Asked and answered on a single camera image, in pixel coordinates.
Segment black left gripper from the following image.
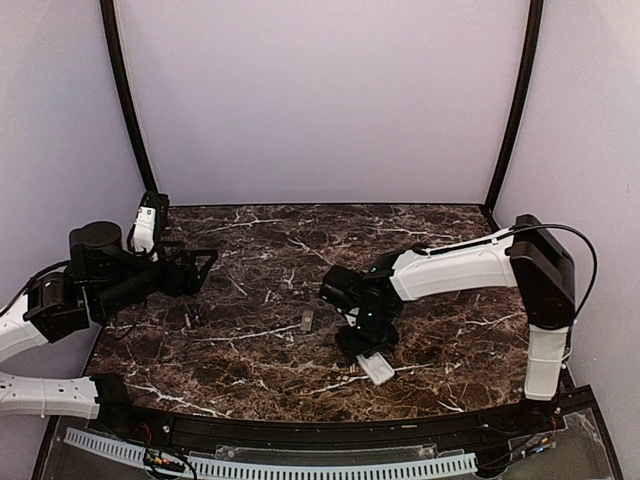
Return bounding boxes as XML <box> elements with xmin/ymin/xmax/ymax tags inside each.
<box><xmin>93</xmin><ymin>238</ymin><xmax>218</xmax><ymax>320</ymax></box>

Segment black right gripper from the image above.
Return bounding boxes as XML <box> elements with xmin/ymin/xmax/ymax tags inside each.
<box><xmin>334</xmin><ymin>307</ymin><xmax>398</xmax><ymax>365</ymax></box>

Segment white remote control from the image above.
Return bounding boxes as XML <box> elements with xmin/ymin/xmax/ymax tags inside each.
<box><xmin>356</xmin><ymin>352</ymin><xmax>395</xmax><ymax>386</ymax></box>

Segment grey battery cover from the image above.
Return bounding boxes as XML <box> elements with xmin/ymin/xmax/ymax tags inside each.
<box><xmin>300</xmin><ymin>310</ymin><xmax>314</xmax><ymax>332</ymax></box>

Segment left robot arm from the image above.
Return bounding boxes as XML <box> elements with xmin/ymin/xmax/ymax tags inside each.
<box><xmin>1</xmin><ymin>221</ymin><xmax>218</xmax><ymax>436</ymax></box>

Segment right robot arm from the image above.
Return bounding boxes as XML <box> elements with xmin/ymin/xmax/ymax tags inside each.
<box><xmin>319</xmin><ymin>214</ymin><xmax>584</xmax><ymax>434</ymax></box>

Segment clear acrylic plate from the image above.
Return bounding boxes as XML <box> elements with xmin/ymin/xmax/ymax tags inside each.
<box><xmin>214</xmin><ymin>445</ymin><xmax>437</xmax><ymax>466</ymax></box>

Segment small wires on table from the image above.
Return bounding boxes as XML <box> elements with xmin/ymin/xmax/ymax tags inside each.
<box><xmin>182</xmin><ymin>303</ymin><xmax>204</xmax><ymax>331</ymax></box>

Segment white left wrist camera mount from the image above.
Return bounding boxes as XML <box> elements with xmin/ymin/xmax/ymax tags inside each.
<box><xmin>126</xmin><ymin>191</ymin><xmax>169</xmax><ymax>261</ymax></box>

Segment black front frame rail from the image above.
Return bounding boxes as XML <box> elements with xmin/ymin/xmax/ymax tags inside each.
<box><xmin>87</xmin><ymin>398</ymin><xmax>560</xmax><ymax>451</ymax></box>

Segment white slotted cable duct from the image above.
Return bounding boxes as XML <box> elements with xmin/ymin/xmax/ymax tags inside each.
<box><xmin>64</xmin><ymin>428</ymin><xmax>477</xmax><ymax>479</ymax></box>

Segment black left corner frame post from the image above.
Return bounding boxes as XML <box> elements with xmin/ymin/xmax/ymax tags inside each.
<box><xmin>99</xmin><ymin>0</ymin><xmax>159</xmax><ymax>193</ymax></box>

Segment black corner frame post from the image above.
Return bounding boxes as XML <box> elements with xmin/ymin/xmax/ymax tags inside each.
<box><xmin>483</xmin><ymin>0</ymin><xmax>544</xmax><ymax>215</ymax></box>
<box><xmin>99</xmin><ymin>0</ymin><xmax>159</xmax><ymax>193</ymax></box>

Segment black right corner frame post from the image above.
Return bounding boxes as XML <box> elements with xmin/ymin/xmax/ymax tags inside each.
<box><xmin>483</xmin><ymin>0</ymin><xmax>544</xmax><ymax>215</ymax></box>

